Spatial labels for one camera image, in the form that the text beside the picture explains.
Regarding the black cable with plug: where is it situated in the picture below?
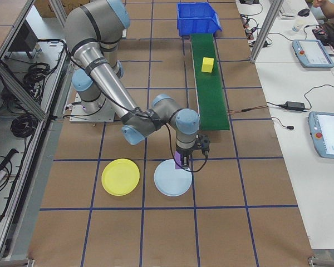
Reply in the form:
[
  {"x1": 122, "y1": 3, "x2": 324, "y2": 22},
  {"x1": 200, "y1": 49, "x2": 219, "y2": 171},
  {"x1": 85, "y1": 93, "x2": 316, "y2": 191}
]
[{"x1": 271, "y1": 116, "x2": 295, "y2": 131}]

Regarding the green conveyor belt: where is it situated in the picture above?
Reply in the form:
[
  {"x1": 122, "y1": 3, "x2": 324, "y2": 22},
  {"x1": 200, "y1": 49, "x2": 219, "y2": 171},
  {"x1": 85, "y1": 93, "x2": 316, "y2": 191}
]
[{"x1": 189, "y1": 33, "x2": 230, "y2": 132}]

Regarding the blue grey teach pendant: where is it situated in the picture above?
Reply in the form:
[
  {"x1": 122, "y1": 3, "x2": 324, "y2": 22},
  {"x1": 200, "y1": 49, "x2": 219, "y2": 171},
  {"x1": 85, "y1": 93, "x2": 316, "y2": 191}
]
[
  {"x1": 307, "y1": 111, "x2": 334, "y2": 160},
  {"x1": 291, "y1": 38, "x2": 334, "y2": 69}
]

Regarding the black laptop power brick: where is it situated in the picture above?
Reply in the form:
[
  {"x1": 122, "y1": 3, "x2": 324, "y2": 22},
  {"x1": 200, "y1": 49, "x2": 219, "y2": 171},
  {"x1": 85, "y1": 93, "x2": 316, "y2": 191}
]
[{"x1": 283, "y1": 101, "x2": 307, "y2": 111}]

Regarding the white side table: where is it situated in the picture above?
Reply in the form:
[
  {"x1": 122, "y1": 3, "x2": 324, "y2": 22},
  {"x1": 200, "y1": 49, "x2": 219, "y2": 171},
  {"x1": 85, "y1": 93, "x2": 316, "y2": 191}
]
[{"x1": 235, "y1": 0, "x2": 334, "y2": 250}]

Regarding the metal bar V-shaped frame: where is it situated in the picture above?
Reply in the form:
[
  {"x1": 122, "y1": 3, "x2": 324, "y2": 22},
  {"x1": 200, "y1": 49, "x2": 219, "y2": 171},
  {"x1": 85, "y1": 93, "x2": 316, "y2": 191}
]
[{"x1": 0, "y1": 0, "x2": 86, "y2": 261}]

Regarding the black coiled cable bundle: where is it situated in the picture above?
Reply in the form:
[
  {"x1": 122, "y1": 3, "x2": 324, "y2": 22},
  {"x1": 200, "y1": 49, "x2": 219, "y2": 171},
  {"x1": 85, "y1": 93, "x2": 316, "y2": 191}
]
[
  {"x1": 10, "y1": 114, "x2": 39, "y2": 139},
  {"x1": 23, "y1": 62, "x2": 52, "y2": 90}
]

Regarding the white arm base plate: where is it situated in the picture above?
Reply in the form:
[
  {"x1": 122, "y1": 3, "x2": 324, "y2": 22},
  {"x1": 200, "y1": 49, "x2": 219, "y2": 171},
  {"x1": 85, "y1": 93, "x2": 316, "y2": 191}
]
[{"x1": 69, "y1": 91, "x2": 116, "y2": 123}]

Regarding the black handheld tool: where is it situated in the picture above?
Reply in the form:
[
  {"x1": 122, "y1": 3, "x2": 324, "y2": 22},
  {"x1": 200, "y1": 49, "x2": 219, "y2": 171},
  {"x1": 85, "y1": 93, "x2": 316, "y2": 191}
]
[{"x1": 0, "y1": 149, "x2": 19, "y2": 172}]

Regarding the light blue plastic plate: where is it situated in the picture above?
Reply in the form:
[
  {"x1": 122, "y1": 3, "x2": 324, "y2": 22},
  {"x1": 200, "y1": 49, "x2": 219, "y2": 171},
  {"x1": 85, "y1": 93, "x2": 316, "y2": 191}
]
[{"x1": 153, "y1": 158, "x2": 193, "y2": 197}]

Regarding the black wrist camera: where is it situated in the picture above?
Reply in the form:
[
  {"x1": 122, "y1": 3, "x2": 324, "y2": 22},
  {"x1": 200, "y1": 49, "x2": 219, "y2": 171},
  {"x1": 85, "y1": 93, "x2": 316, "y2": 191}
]
[{"x1": 197, "y1": 133, "x2": 212, "y2": 157}]

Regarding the purple foam block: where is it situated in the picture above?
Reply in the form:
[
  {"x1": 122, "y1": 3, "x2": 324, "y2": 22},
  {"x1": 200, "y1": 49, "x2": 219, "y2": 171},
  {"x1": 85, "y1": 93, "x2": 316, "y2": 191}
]
[{"x1": 173, "y1": 151, "x2": 190, "y2": 170}]

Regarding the brown cardboard box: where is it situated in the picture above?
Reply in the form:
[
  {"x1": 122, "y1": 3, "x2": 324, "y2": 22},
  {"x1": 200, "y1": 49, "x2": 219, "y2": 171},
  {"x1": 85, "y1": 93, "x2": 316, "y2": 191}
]
[{"x1": 34, "y1": 0, "x2": 81, "y2": 18}]

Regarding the aluminium rig post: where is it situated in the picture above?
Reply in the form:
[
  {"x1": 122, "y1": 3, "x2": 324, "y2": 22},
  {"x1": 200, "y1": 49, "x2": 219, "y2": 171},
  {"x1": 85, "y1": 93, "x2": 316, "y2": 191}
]
[{"x1": 249, "y1": 0, "x2": 285, "y2": 63}]

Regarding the yellow foam block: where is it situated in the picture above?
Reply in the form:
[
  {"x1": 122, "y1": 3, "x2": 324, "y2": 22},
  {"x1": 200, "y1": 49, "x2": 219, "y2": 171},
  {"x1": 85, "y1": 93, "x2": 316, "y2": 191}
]
[{"x1": 201, "y1": 57, "x2": 214, "y2": 73}]

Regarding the blue plastic bin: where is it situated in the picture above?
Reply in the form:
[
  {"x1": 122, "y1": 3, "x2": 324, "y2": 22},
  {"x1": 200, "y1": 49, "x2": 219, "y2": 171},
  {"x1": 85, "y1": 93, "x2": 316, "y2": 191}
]
[{"x1": 176, "y1": 2, "x2": 223, "y2": 37}]

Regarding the yellow plastic plate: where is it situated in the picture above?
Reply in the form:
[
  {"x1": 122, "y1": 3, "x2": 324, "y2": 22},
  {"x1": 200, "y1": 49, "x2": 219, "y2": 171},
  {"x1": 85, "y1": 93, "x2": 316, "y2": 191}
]
[{"x1": 101, "y1": 157, "x2": 141, "y2": 196}]

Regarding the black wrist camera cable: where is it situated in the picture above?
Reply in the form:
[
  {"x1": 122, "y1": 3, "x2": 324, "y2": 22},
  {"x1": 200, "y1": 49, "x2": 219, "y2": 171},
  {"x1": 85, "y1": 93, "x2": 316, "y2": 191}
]
[{"x1": 68, "y1": 52, "x2": 212, "y2": 174}]

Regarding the red conveyor wire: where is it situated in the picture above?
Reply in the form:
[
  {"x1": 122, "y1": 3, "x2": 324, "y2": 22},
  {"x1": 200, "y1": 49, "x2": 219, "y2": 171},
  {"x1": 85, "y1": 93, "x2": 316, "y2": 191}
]
[{"x1": 227, "y1": 105, "x2": 268, "y2": 114}]

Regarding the black electronics box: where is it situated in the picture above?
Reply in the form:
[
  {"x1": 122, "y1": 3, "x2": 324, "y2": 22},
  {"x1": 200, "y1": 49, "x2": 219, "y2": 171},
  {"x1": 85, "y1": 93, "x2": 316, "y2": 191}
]
[{"x1": 7, "y1": 19, "x2": 39, "y2": 60}]

